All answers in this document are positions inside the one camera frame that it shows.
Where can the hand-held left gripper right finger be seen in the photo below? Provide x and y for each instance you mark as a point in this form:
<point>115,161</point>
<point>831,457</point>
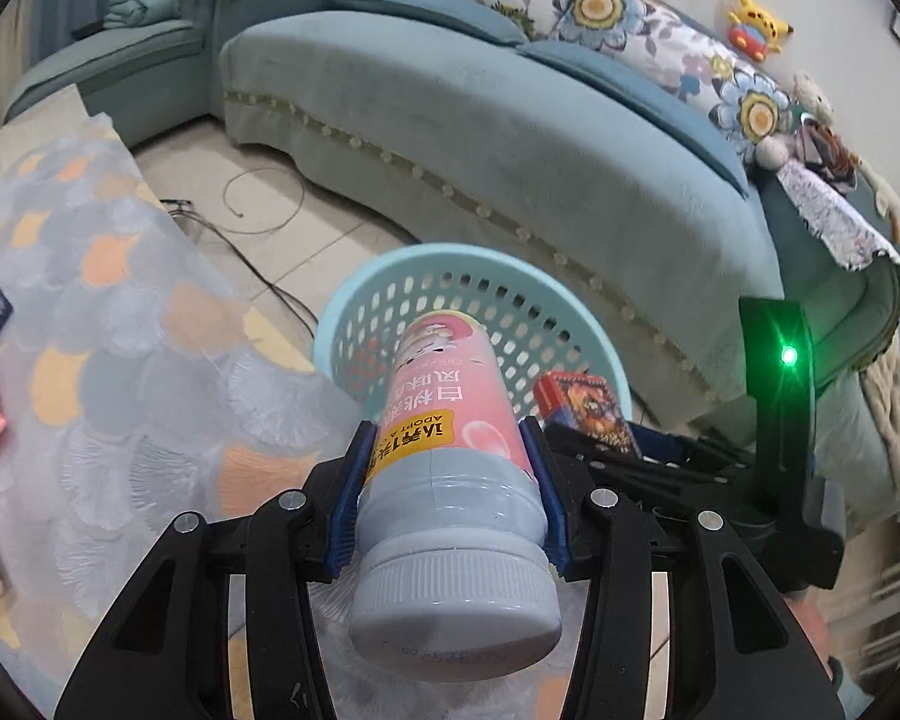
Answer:
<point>551,510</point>

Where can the white bunny plush toy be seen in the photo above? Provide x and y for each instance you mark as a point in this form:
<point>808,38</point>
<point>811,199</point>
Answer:
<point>811,94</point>

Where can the pink drink bottle grey cap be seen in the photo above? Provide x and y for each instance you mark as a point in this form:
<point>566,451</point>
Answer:
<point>450,510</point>

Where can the light blue plastic basket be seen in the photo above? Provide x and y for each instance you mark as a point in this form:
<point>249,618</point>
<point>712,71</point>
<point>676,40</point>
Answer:
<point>457,256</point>

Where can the grey orange fan-pattern tablecloth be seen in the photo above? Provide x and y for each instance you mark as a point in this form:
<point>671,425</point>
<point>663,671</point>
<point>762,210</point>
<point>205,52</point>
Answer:
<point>157,360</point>

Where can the white lace armrest cover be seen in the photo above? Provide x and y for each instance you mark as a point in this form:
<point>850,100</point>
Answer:
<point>832,217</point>

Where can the red printed card box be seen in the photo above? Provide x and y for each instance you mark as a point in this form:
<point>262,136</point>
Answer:
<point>585,405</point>

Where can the yellow mouse plush toy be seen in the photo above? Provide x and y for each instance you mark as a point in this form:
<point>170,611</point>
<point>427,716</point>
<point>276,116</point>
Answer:
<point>754,19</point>

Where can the teal ottoman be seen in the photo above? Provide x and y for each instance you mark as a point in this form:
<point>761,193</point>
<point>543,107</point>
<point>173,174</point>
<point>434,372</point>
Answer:
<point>847,427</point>

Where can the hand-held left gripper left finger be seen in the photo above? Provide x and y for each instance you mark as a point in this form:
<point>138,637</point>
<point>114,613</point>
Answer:
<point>349,510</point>

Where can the dark blue flat cushion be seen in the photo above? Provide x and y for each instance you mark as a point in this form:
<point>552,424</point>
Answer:
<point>645,97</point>
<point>435,11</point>

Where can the round white plush toy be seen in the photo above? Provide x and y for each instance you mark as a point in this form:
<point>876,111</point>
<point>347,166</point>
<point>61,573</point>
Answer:
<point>771,151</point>

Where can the teal fabric sofa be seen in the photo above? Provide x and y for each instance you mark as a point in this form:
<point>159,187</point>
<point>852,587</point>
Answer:
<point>495,165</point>

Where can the white goose plush toy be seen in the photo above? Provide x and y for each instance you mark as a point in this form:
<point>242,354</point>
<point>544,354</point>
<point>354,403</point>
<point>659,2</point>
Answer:
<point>881,191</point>

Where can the cream knit cloth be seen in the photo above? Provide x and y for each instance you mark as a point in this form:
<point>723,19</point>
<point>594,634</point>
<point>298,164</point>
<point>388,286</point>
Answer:
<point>889,405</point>

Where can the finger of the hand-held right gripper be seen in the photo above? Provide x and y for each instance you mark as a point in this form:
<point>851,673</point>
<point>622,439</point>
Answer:
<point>660,444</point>
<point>667,484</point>

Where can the folded teal blanket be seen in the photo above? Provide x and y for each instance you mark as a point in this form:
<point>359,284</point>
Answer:
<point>146,4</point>

